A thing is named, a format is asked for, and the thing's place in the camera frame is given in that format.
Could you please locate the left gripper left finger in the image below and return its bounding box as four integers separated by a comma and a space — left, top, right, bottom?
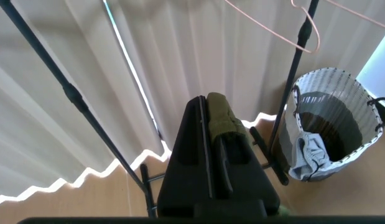
157, 95, 216, 218

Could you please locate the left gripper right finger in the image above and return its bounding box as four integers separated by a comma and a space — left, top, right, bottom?
213, 132, 281, 218

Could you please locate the green sleeveless shirt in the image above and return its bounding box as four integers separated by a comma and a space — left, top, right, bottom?
206, 91, 292, 218

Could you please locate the white laundry basket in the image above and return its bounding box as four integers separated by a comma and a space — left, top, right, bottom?
277, 67, 385, 183

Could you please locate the black clothes rack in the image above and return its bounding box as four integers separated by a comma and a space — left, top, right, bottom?
0, 0, 320, 218

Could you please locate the pale grey garment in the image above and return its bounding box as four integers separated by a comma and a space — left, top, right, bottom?
288, 131, 332, 183

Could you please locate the beige curtain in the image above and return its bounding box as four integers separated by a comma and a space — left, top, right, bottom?
0, 0, 385, 208

